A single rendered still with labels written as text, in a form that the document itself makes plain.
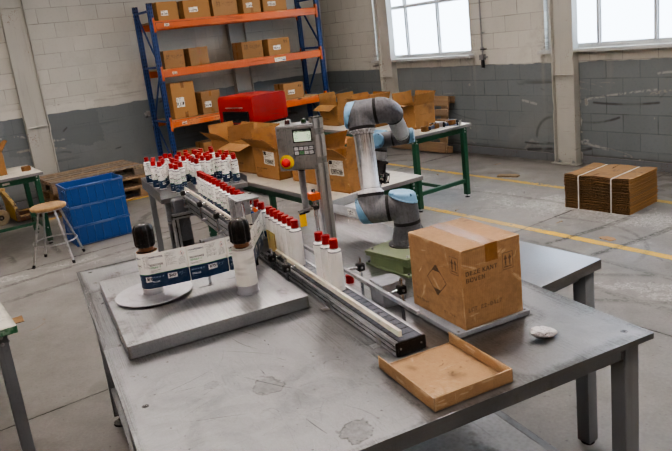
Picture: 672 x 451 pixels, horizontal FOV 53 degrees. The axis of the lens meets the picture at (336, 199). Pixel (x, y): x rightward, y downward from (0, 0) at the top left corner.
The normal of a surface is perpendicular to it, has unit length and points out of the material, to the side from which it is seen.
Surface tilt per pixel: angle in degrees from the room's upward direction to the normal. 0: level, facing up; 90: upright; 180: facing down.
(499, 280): 90
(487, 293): 90
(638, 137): 90
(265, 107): 90
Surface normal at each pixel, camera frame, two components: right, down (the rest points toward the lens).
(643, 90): -0.81, 0.23
